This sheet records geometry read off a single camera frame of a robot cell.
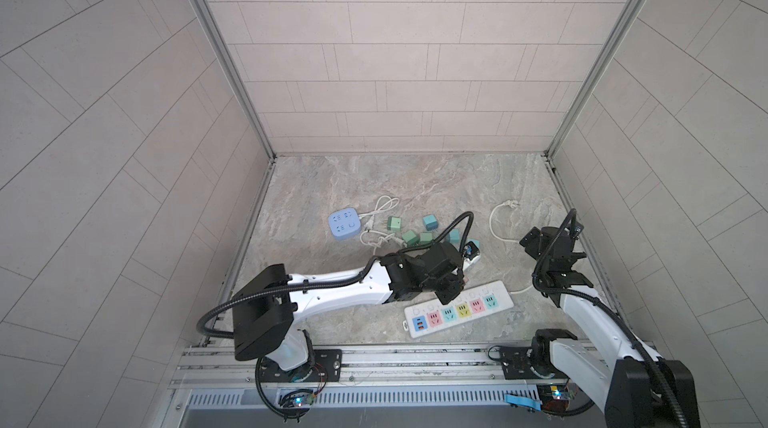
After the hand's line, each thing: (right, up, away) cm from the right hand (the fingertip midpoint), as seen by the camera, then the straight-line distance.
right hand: (538, 236), depth 87 cm
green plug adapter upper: (-43, +2, +9) cm, 44 cm away
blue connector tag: (-14, -32, -22) cm, 41 cm away
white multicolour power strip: (-33, -19, -10) cm, 39 cm away
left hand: (-23, -8, -13) cm, 28 cm away
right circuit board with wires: (-5, -34, -19) cm, 39 cm away
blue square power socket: (-58, +3, +7) cm, 59 cm away
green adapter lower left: (-37, -1, +4) cm, 37 cm away
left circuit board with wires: (-63, -31, -22) cm, 74 cm away
